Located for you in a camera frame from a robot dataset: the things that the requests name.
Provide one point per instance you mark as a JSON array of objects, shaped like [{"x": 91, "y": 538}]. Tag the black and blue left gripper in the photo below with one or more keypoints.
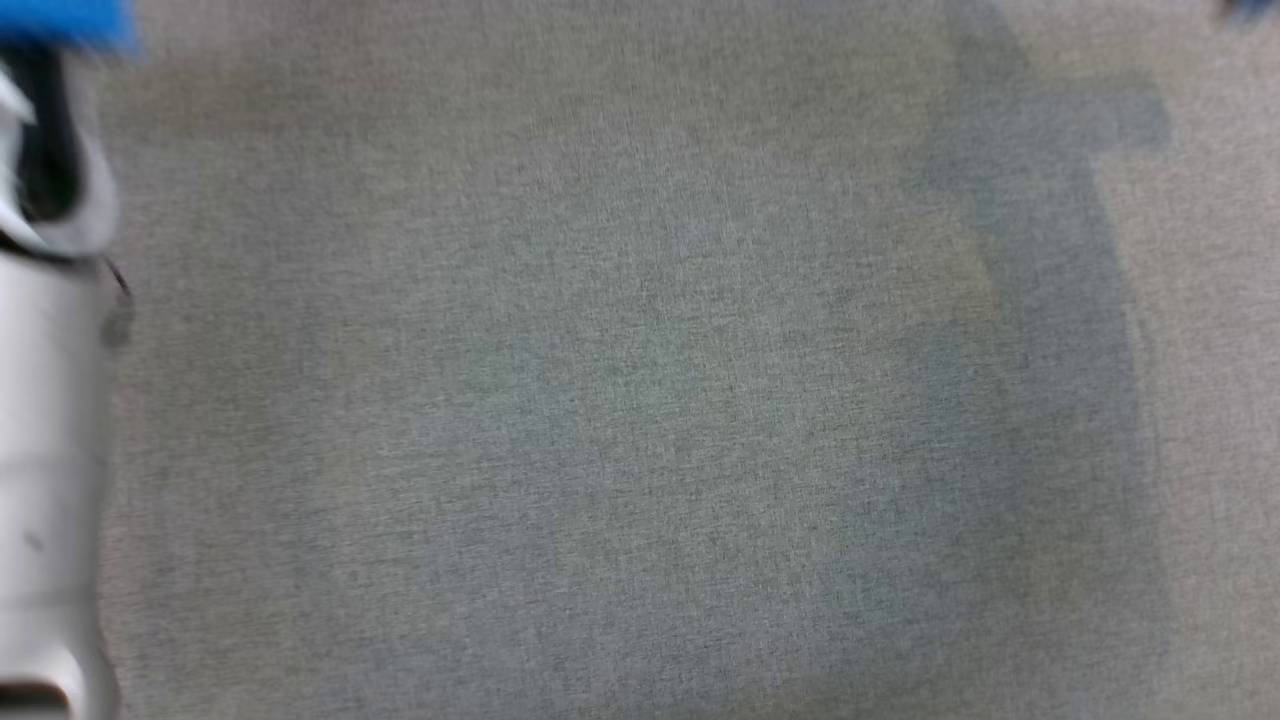
[{"x": 60, "y": 20}]

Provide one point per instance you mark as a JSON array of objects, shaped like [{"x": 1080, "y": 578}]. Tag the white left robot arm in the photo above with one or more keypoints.
[{"x": 40, "y": 400}]

